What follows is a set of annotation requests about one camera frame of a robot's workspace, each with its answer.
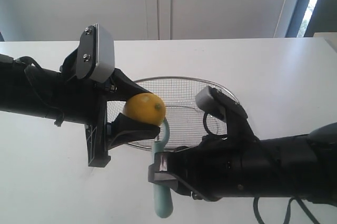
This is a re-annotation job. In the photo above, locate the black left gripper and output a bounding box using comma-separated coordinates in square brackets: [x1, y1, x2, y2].
[47, 50, 160, 168]

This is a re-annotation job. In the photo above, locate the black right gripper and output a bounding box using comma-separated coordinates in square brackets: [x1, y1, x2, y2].
[147, 135, 261, 202]

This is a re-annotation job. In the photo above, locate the teal handled peeler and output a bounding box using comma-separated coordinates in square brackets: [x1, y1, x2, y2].
[152, 118, 173, 219]

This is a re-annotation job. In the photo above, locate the yellow lemon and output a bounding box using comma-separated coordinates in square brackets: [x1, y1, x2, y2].
[122, 93, 166, 126]

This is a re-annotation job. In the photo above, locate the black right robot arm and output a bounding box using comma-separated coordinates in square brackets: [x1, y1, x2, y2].
[148, 123, 336, 205]

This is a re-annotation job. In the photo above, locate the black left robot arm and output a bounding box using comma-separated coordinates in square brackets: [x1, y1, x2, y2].
[1, 54, 160, 168]

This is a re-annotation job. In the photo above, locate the oval wire mesh basket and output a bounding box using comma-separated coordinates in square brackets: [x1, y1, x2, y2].
[107, 76, 239, 151]

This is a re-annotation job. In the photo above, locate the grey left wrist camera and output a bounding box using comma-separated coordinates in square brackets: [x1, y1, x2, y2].
[75, 23, 115, 83]

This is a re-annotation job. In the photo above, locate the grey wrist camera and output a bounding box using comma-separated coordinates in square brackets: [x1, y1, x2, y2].
[75, 23, 115, 83]
[195, 86, 248, 122]

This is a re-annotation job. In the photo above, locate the black left camera cable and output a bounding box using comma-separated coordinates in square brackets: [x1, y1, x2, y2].
[15, 56, 66, 127]

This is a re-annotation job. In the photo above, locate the black camera cable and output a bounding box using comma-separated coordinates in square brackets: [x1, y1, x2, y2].
[15, 56, 66, 127]
[202, 112, 230, 138]

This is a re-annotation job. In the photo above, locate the black right camera cable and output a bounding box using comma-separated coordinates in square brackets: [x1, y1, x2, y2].
[202, 112, 230, 138]

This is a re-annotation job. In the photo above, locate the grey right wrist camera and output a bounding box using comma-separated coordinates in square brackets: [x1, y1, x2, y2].
[195, 86, 248, 122]

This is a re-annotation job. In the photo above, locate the teal cable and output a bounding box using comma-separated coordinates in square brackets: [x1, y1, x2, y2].
[253, 196, 321, 224]

